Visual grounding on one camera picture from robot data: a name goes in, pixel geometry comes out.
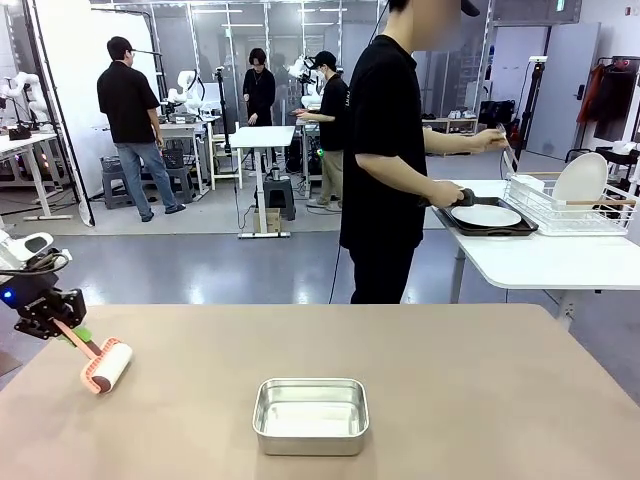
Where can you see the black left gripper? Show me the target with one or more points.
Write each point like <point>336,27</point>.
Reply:
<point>20,292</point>

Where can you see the person's right forearm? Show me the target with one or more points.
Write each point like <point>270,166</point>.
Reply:
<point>400,177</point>

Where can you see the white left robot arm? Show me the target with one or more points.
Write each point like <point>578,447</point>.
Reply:
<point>6,252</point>

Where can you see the person's left forearm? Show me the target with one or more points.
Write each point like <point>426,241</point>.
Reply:
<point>450,142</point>

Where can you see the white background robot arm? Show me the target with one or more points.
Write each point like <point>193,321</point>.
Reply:
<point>299,67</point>
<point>39,107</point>
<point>17,82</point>
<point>187,90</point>

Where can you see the person's right hand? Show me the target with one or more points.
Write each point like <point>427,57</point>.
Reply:
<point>447,194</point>

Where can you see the person's left hand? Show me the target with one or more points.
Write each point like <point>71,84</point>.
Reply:
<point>487,140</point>

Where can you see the grey plastic stool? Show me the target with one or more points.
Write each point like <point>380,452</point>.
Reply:
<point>181,185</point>
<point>279,197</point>
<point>112,192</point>

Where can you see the dark mesh basket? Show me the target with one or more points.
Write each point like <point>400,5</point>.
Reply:
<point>174,156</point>
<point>111,163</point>

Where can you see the white lab table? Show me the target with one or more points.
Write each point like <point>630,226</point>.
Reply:
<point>190,127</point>
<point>20,142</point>

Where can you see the dark brown box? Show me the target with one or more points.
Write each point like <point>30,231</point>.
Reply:
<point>20,133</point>

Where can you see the black backdrop stand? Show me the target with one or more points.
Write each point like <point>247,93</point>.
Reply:
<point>60,125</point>

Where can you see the bystander in blue jeans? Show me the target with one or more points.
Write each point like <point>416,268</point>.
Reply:
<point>127,110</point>

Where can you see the cardboard box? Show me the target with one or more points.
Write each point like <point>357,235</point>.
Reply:
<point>267,221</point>

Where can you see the white backdrop panel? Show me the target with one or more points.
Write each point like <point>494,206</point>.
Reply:
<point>85,60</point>

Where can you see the steel cup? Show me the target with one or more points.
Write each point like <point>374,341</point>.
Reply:
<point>275,174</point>

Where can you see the white standing desk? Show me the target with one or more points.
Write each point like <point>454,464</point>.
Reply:
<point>262,136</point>

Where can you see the rectangular steel tin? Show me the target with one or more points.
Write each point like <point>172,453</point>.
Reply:
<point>310,440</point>

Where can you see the bystander in black clothes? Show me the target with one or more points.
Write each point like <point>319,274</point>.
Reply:
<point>260,90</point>

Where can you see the bystander with cap and mask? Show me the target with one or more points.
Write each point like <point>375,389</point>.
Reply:
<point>332,120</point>

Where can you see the person in black t-shirt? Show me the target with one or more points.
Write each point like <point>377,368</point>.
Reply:
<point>385,125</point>

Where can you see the low shoe bench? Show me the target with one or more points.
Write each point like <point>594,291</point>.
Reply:
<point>450,125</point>

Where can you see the black bag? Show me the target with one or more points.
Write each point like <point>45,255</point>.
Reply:
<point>495,114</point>

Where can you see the white cutlery holder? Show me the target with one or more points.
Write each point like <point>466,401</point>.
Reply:
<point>525,184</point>

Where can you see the white side table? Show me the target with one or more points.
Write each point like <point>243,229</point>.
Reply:
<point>550,260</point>

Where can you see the tripod with white device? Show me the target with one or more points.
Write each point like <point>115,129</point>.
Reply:
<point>537,61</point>

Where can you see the orange hanging garment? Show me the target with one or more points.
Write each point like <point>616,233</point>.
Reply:
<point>590,95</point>

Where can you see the black utility cart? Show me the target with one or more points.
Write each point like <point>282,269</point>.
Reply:
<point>622,159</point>

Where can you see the green exit sign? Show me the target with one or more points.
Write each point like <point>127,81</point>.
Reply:
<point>559,5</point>

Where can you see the black hanging garment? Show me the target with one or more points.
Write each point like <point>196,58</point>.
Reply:
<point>617,105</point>

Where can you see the black clothes rack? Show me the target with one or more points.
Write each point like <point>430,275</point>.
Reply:
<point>620,61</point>

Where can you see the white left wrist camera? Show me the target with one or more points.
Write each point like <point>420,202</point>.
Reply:
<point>32,246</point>

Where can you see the black camera tripod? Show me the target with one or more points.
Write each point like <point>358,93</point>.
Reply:
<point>222,115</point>

